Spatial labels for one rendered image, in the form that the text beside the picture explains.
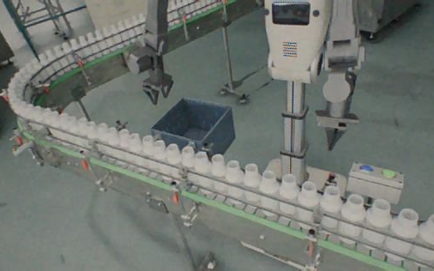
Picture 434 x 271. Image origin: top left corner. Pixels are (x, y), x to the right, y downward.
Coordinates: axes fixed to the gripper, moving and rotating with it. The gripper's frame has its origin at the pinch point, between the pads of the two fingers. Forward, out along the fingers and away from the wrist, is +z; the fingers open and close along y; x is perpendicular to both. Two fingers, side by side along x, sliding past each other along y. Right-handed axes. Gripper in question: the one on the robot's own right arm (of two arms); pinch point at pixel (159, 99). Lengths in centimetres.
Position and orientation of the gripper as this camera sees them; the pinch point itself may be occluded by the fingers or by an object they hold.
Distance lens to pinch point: 125.2
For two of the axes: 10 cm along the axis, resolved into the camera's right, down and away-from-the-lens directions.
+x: 8.4, 3.3, -4.3
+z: -0.1, 7.9, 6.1
